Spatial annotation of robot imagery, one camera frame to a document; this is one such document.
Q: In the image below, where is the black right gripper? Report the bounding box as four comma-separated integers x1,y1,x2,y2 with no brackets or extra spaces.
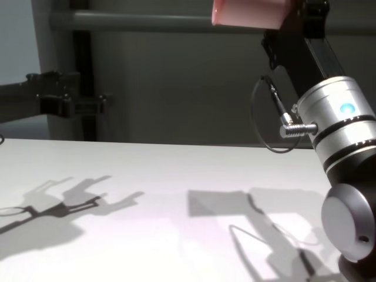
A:
261,0,349,99

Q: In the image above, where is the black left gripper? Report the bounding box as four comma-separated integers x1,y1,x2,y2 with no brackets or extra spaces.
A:
0,70,114,125

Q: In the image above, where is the pink plastic cup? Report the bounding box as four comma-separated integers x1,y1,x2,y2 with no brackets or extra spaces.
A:
211,0,292,31

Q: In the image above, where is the black frame post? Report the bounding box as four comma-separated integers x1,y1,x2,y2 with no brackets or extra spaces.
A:
72,31,95,141

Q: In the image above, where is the thick grey rail pipe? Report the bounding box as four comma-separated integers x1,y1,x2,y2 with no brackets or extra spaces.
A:
49,10,376,33

